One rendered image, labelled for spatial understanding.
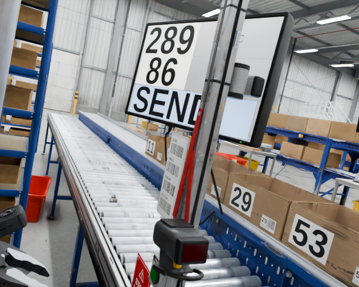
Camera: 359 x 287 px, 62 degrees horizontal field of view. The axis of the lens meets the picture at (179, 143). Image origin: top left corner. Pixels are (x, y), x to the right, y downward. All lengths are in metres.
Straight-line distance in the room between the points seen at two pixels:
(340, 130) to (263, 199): 5.44
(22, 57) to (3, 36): 1.43
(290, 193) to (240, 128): 0.95
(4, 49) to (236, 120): 0.51
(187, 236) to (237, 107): 0.32
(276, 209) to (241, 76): 0.74
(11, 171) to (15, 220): 1.26
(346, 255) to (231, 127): 0.58
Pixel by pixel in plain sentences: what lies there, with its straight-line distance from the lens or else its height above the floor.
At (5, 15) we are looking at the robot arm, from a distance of 0.32.
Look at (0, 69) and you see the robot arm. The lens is 0.33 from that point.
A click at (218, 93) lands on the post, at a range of 0.61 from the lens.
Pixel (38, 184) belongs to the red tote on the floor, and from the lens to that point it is 3.66.
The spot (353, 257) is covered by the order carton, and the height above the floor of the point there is 0.98.
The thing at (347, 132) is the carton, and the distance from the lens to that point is 6.59.
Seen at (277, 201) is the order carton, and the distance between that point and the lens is 1.25.
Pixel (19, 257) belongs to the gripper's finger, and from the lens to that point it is 0.62.
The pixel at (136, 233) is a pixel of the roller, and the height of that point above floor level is 0.74.
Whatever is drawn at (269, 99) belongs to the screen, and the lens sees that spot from 0.69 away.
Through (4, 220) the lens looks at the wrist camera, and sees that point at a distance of 0.54.
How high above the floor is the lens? 1.30
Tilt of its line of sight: 6 degrees down
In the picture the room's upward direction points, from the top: 12 degrees clockwise
